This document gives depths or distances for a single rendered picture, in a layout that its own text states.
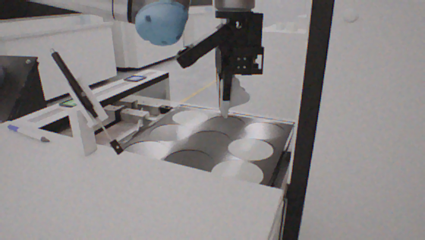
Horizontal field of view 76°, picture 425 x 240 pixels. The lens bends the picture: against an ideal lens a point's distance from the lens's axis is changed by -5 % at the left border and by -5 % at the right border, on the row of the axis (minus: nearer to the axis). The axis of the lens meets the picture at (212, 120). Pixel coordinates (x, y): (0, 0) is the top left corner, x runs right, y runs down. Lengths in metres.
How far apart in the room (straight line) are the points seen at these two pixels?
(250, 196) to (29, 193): 0.31
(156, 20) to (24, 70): 0.66
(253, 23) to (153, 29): 0.19
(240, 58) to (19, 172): 0.42
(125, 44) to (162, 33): 4.87
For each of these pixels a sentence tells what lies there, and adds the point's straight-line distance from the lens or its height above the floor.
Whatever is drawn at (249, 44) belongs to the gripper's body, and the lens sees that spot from 0.56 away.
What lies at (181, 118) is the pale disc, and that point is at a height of 0.90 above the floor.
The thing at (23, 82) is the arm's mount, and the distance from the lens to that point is 1.00.
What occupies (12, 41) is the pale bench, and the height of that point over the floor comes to 0.83.
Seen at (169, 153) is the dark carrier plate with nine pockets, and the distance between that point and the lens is 0.63.
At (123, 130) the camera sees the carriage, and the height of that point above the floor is 0.88.
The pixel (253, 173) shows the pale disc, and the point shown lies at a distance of 0.57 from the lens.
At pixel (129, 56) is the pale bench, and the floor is 0.27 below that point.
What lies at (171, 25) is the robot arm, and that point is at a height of 1.18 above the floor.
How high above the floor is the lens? 1.21
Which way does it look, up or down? 23 degrees down
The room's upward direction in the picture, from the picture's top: straight up
